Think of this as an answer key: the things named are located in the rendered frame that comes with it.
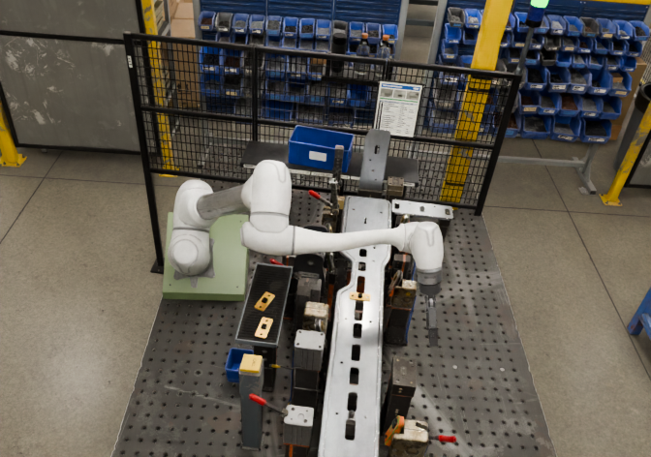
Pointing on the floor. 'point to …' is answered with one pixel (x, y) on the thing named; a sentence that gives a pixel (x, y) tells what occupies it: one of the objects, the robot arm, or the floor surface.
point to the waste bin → (634, 122)
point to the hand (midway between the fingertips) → (431, 334)
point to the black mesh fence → (294, 115)
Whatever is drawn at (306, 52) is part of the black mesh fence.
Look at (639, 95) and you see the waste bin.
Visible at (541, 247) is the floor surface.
